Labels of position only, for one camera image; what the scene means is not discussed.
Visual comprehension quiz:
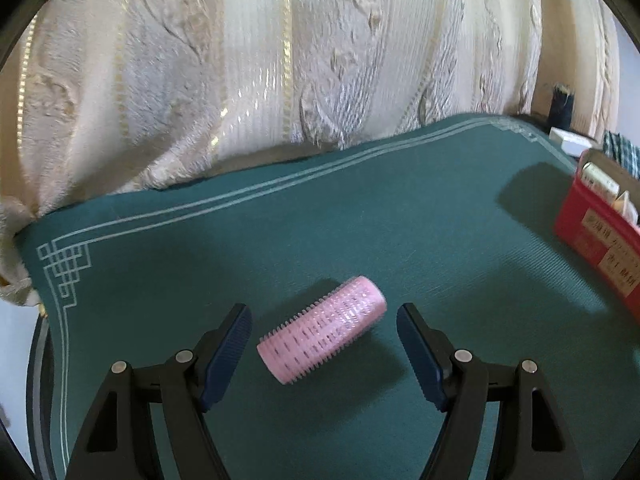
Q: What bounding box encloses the blue plaid cloth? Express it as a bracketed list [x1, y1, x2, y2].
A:
[602, 131, 640, 180]

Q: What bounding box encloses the pink hair roller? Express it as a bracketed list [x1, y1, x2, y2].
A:
[257, 276, 387, 385]

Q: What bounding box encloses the cream patterned curtain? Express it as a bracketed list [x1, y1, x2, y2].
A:
[1, 0, 620, 307]

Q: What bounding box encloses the red pink tin box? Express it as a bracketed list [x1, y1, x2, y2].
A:
[554, 148, 639, 316]

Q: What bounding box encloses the white small box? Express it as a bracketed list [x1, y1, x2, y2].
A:
[549, 127, 600, 158]

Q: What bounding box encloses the green table mat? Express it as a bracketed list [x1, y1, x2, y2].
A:
[16, 115, 639, 479]

